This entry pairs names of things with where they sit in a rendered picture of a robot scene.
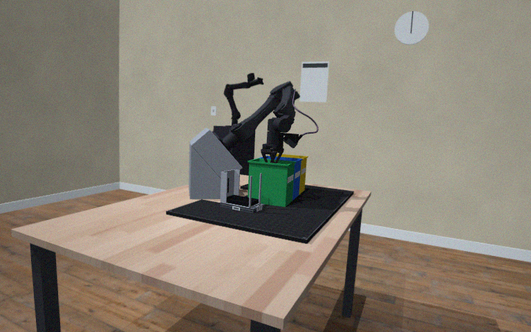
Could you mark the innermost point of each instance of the green bin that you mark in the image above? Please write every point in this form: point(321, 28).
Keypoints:
point(277, 181)

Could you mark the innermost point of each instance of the blue open tray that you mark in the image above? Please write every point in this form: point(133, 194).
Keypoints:
point(296, 175)

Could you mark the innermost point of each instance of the yellow open-top bin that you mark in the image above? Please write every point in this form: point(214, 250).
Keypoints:
point(303, 170)

